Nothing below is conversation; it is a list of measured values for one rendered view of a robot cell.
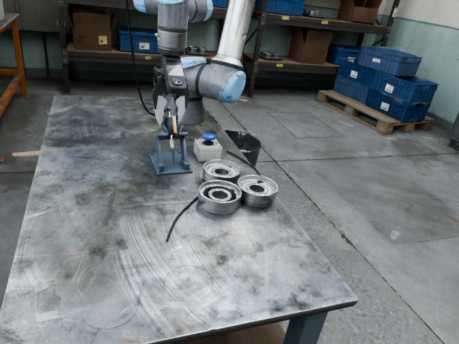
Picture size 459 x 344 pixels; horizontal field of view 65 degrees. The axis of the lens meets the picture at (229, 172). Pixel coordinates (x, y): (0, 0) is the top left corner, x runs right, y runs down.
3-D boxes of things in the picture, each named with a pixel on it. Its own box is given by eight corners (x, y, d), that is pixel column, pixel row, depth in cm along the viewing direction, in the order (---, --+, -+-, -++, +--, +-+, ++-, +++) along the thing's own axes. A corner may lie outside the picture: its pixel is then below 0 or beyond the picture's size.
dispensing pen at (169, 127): (170, 164, 99) (164, 104, 100) (167, 166, 103) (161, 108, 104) (178, 163, 100) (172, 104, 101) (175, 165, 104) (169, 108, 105)
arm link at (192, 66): (182, 86, 143) (184, 51, 137) (212, 94, 139) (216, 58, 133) (165, 92, 134) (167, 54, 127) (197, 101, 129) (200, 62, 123)
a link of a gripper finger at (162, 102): (158, 120, 106) (164, 89, 103) (162, 127, 102) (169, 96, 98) (147, 118, 105) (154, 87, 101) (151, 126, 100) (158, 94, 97)
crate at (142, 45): (163, 48, 443) (164, 29, 433) (167, 55, 412) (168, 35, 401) (119, 45, 428) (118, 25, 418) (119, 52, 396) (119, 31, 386)
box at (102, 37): (119, 52, 394) (118, 15, 376) (70, 50, 374) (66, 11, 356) (113, 45, 425) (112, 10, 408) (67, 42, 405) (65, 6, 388)
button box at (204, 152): (220, 160, 112) (223, 146, 109) (199, 162, 109) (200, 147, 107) (213, 149, 118) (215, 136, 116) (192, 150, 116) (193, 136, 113)
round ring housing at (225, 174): (216, 168, 107) (217, 155, 105) (246, 181, 102) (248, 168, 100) (194, 180, 99) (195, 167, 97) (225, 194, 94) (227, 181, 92)
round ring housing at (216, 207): (214, 221, 83) (216, 207, 81) (189, 199, 90) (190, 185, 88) (248, 209, 90) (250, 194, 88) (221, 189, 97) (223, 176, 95)
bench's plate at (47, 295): (356, 307, 68) (359, 299, 68) (-14, 385, 48) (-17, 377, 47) (198, 102, 166) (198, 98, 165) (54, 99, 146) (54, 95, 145)
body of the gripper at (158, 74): (177, 87, 106) (180, 44, 100) (186, 97, 99) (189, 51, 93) (151, 87, 103) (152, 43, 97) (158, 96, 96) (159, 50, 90)
